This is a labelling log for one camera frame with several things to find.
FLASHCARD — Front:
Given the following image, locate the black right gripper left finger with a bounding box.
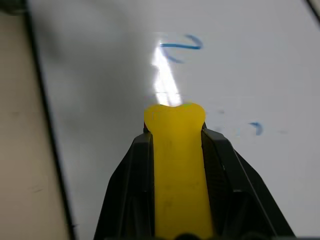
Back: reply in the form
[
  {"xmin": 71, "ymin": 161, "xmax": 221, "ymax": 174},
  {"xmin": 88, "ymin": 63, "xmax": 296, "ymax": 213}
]
[{"xmin": 92, "ymin": 130, "xmax": 156, "ymax": 240}]

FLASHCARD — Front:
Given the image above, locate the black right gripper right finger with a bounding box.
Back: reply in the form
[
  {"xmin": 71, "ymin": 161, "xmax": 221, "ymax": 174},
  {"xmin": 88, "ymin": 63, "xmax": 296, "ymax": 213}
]
[{"xmin": 200, "ymin": 120, "xmax": 297, "ymax": 240}]

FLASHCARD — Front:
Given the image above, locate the yellow whiteboard eraser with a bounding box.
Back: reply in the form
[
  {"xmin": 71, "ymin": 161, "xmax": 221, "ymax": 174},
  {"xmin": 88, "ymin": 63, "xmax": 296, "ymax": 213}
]
[{"xmin": 143, "ymin": 101, "xmax": 215, "ymax": 238}]

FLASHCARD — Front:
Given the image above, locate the black-framed whiteboard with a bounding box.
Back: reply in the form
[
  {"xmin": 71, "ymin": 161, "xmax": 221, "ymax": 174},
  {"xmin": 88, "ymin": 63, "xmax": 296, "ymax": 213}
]
[{"xmin": 0, "ymin": 0, "xmax": 320, "ymax": 240}]

